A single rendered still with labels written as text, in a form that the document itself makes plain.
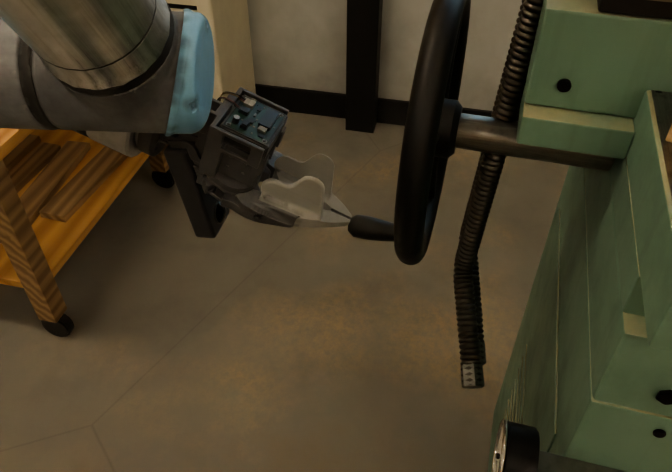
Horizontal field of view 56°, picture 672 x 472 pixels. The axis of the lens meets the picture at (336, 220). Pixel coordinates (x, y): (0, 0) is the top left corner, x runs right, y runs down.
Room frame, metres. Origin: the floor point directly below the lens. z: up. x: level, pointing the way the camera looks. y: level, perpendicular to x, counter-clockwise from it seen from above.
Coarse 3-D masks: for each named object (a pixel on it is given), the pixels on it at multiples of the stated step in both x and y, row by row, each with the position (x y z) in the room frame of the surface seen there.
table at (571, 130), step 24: (648, 96) 0.46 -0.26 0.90; (528, 120) 0.47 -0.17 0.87; (552, 120) 0.47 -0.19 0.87; (576, 120) 0.47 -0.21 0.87; (600, 120) 0.47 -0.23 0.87; (624, 120) 0.47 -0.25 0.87; (648, 120) 0.43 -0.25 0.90; (528, 144) 0.47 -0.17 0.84; (552, 144) 0.46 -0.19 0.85; (576, 144) 0.46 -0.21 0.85; (600, 144) 0.45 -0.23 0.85; (624, 144) 0.45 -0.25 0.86; (648, 144) 0.40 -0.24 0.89; (648, 168) 0.38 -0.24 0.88; (648, 192) 0.36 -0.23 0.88; (648, 216) 0.34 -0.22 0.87; (648, 240) 0.32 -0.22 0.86; (648, 264) 0.30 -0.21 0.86; (648, 288) 0.28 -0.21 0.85; (648, 312) 0.27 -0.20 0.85; (648, 336) 0.25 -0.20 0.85
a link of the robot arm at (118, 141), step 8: (88, 136) 0.49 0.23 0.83; (96, 136) 0.49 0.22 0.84; (104, 136) 0.48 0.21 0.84; (112, 136) 0.48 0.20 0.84; (120, 136) 0.48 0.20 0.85; (128, 136) 0.48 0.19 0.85; (136, 136) 0.49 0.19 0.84; (104, 144) 0.49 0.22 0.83; (112, 144) 0.48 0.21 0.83; (120, 144) 0.48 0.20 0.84; (128, 144) 0.48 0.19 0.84; (136, 144) 0.49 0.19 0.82; (120, 152) 0.49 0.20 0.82; (128, 152) 0.48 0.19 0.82; (136, 152) 0.50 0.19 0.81
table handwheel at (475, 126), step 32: (448, 0) 0.52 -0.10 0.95; (448, 32) 0.49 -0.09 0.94; (416, 64) 0.48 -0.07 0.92; (448, 64) 0.47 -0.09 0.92; (416, 96) 0.45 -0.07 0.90; (448, 96) 0.57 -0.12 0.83; (416, 128) 0.43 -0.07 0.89; (448, 128) 0.52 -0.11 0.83; (480, 128) 0.52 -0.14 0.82; (512, 128) 0.52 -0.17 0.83; (416, 160) 0.42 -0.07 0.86; (544, 160) 0.50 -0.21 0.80; (576, 160) 0.49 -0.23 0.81; (608, 160) 0.49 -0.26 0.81; (416, 192) 0.41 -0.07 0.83; (416, 224) 0.41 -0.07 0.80; (416, 256) 0.43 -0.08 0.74
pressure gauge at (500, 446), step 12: (504, 420) 0.29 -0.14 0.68; (504, 432) 0.27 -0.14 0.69; (516, 432) 0.27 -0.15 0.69; (528, 432) 0.27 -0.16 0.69; (504, 444) 0.26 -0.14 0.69; (516, 444) 0.26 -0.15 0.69; (528, 444) 0.26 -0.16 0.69; (504, 456) 0.25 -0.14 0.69; (516, 456) 0.25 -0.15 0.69; (528, 456) 0.25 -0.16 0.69; (492, 468) 0.27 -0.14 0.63; (504, 468) 0.25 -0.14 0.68; (516, 468) 0.24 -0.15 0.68; (528, 468) 0.24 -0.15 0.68
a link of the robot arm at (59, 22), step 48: (0, 0) 0.31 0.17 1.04; (48, 0) 0.31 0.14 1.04; (96, 0) 0.33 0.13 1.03; (144, 0) 0.37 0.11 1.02; (48, 48) 0.33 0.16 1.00; (96, 48) 0.34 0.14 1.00; (144, 48) 0.36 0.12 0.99; (192, 48) 0.40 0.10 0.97; (48, 96) 0.39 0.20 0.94; (96, 96) 0.36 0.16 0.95; (144, 96) 0.37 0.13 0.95; (192, 96) 0.38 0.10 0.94
